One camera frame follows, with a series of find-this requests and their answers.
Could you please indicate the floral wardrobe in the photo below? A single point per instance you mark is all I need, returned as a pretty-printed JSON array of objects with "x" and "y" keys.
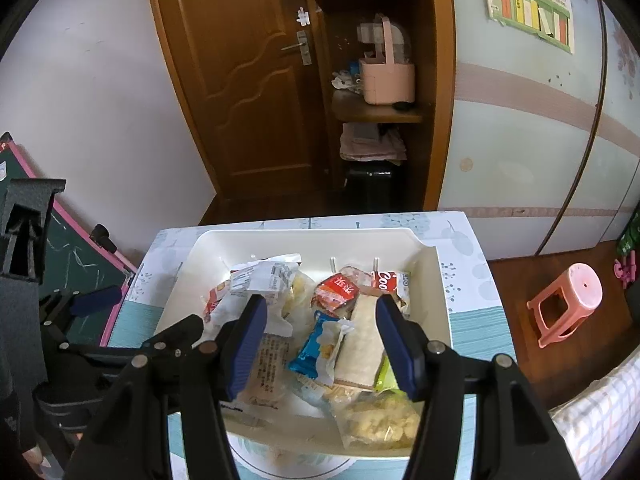
[{"x": 515, "y": 160}]

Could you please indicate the checked blanket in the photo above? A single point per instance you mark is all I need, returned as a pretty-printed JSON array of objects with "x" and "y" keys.
[{"x": 605, "y": 420}]

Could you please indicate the red snack packet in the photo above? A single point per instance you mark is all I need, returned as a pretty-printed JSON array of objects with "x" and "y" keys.
[{"x": 332, "y": 295}]

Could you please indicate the wooden door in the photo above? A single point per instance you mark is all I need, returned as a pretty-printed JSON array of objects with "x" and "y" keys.
[{"x": 235, "y": 85}]

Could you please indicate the wooden shelf unit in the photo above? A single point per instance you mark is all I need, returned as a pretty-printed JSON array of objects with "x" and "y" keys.
[{"x": 435, "y": 85}]

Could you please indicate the person's left hand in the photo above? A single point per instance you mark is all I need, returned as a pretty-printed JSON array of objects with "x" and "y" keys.
[{"x": 37, "y": 460}]

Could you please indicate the clear packet yellow puffs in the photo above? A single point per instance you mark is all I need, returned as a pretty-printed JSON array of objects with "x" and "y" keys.
[{"x": 375, "y": 420}]

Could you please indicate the pink plastic stool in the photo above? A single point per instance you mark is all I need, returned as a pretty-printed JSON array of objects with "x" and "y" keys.
[{"x": 570, "y": 295}]

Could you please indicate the green chalkboard pink frame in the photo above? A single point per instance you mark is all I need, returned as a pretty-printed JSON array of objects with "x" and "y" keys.
[{"x": 65, "y": 270}]

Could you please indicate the wall poster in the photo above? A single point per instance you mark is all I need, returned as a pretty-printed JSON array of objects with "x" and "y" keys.
[{"x": 530, "y": 0}]

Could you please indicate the red white cookie packet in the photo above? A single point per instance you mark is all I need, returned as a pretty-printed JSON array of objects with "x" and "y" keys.
[{"x": 392, "y": 280}]

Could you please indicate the green snack packet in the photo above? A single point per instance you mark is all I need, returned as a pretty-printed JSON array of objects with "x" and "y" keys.
[{"x": 385, "y": 377}]

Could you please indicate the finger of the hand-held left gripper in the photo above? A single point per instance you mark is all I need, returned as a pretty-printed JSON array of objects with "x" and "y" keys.
[
  {"x": 175, "y": 332},
  {"x": 97, "y": 300}
]

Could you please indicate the clear packet white label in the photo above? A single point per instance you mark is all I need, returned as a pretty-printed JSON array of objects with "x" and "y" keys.
[{"x": 272, "y": 275}]

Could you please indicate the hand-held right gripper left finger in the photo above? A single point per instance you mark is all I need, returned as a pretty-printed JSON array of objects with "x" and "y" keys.
[{"x": 245, "y": 345}]

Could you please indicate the green bag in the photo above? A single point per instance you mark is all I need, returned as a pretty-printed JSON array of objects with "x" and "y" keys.
[{"x": 631, "y": 240}]

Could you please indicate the pink toy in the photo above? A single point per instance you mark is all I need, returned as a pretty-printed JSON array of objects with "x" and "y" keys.
[{"x": 627, "y": 270}]

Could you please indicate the blue white snack packet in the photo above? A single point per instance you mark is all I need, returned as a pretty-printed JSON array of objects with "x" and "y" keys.
[{"x": 312, "y": 350}]

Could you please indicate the white door latch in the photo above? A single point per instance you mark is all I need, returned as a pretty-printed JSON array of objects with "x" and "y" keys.
[{"x": 302, "y": 16}]

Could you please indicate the folded pink cloth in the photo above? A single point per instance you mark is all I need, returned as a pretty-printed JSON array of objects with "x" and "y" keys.
[{"x": 372, "y": 145}]

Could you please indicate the small blue cup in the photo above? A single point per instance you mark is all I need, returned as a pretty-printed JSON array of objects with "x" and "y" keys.
[{"x": 353, "y": 68}]

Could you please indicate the frosted packet brown print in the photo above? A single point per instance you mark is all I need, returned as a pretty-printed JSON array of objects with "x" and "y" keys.
[{"x": 270, "y": 365}]

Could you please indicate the pink basket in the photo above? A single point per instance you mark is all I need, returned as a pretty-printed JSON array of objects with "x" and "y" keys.
[{"x": 387, "y": 77}]

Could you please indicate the black easel knob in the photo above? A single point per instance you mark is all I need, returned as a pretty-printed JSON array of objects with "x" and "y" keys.
[{"x": 102, "y": 237}]

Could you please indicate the waffle biscuit packet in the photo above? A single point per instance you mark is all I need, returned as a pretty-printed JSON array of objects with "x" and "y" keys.
[{"x": 360, "y": 350}]

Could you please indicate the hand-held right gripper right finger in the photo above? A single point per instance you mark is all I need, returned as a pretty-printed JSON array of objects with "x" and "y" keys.
[{"x": 400, "y": 350}]

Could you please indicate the white plastic bin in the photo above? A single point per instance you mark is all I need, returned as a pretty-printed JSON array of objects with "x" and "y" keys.
[{"x": 210, "y": 260}]

